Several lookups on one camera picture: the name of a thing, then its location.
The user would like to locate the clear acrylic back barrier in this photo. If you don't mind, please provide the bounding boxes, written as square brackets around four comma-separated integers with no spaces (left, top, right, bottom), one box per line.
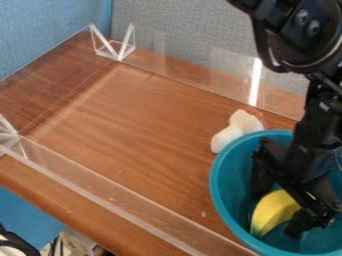
[124,27,309,120]

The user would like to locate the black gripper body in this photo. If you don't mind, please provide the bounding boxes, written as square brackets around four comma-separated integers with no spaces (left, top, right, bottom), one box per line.
[252,133,342,220]

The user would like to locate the clear acrylic front barrier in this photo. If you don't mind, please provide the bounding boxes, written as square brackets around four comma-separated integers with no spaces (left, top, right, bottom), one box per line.
[4,136,258,256]

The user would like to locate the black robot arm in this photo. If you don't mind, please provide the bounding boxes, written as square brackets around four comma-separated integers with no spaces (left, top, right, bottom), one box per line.
[226,0,342,238]

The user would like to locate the white toy mushroom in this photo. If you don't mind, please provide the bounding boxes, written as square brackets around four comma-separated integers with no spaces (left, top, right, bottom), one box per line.
[210,108,267,154]

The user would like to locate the yellow toy banana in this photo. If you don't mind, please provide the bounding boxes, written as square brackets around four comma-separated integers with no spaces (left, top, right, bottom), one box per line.
[250,189,301,238]

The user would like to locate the clear acrylic left bracket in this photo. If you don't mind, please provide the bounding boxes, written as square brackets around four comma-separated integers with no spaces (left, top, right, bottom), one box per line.
[0,114,25,158]

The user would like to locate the clear acrylic barrier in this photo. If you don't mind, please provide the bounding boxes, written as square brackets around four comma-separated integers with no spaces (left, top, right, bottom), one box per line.
[4,136,258,256]
[124,27,309,120]

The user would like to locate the blue plastic bowl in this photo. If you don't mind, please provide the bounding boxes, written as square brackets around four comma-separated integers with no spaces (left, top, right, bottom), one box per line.
[208,130,342,256]

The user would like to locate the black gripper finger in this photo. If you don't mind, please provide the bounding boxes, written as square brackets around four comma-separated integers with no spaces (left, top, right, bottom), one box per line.
[250,157,279,200]
[285,206,334,239]

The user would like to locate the clear acrylic corner bracket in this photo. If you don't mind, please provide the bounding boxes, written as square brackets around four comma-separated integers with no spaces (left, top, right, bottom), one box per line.
[89,24,136,62]

